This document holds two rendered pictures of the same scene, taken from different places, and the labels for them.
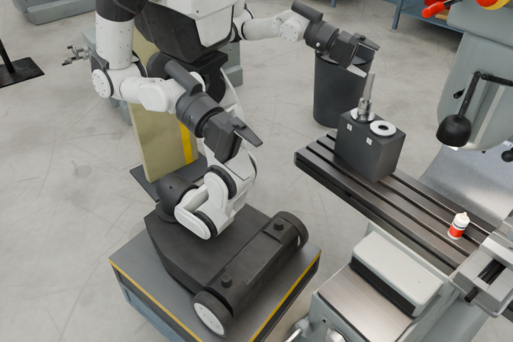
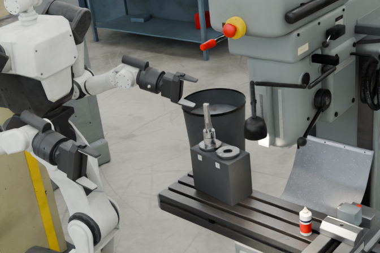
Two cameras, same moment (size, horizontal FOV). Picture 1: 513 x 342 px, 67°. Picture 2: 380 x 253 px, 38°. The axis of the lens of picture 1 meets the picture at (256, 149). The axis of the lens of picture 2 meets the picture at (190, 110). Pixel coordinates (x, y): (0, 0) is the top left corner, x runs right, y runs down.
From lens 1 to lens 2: 0.75 m
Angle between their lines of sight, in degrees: 17
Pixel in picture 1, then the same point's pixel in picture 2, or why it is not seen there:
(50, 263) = not seen: outside the picture
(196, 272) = not seen: outside the picture
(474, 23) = (244, 49)
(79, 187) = not seen: outside the picture
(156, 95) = (15, 138)
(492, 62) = (267, 73)
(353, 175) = (213, 203)
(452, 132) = (250, 129)
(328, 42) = (156, 83)
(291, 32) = (124, 80)
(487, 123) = (281, 120)
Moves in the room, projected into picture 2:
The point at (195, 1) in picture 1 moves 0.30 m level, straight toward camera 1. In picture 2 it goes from (39, 66) to (46, 99)
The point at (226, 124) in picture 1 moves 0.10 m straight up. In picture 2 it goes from (72, 146) to (64, 113)
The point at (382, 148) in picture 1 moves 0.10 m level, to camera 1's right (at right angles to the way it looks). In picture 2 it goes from (229, 168) to (255, 164)
